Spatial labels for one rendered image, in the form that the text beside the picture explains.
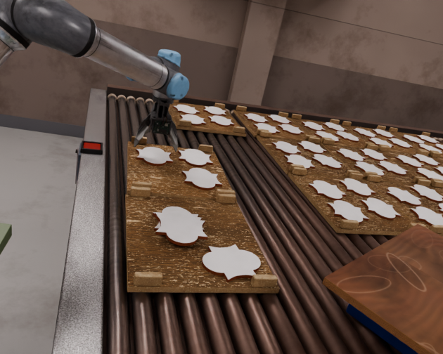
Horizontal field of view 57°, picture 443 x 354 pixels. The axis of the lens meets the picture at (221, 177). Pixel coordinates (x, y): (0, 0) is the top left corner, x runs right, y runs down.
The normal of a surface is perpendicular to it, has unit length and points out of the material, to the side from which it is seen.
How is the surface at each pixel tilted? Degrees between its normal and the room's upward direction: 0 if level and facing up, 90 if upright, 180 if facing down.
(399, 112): 90
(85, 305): 0
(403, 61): 90
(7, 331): 0
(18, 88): 90
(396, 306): 0
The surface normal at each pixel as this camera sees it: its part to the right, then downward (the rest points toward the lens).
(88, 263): 0.20, -0.89
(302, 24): 0.13, 0.44
